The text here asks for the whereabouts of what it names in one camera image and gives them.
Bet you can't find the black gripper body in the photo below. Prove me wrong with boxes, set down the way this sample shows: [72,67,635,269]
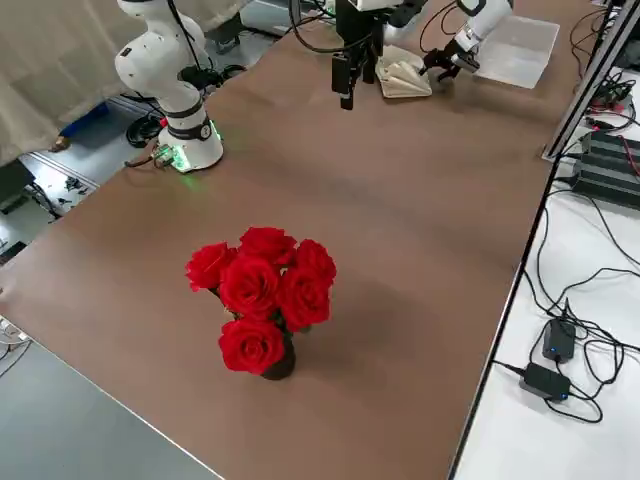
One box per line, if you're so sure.
[334,0,385,54]
[439,34,466,66]

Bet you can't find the cream tablecloth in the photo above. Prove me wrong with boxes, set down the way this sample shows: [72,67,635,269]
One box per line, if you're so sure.
[374,43,434,100]

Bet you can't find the clear plastic box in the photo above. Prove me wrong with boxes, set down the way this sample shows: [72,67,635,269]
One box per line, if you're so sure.
[472,12,561,91]

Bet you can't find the black power supply brick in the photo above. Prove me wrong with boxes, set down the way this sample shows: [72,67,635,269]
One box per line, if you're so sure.
[579,129,640,169]
[569,149,640,207]

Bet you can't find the red rose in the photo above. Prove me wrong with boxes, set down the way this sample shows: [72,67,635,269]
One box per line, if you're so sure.
[276,267,332,334]
[238,226,297,266]
[185,243,239,292]
[219,255,281,321]
[218,319,286,376]
[292,238,337,284]

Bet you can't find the blue plastic bin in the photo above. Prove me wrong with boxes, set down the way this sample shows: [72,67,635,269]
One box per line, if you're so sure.
[58,99,110,140]

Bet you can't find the black power adapter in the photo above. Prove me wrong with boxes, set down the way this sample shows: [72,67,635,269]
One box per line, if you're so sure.
[541,318,577,365]
[518,362,572,402]

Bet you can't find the black vase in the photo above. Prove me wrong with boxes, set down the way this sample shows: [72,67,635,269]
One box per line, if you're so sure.
[257,332,297,382]

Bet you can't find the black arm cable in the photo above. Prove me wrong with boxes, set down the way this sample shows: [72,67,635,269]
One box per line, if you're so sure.
[418,0,464,54]
[167,0,346,106]

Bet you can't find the aluminium frame post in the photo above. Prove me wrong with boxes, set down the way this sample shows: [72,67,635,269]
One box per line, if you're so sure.
[542,0,640,162]

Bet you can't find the black coiled cable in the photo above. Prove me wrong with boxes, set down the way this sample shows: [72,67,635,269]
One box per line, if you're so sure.
[125,113,169,150]

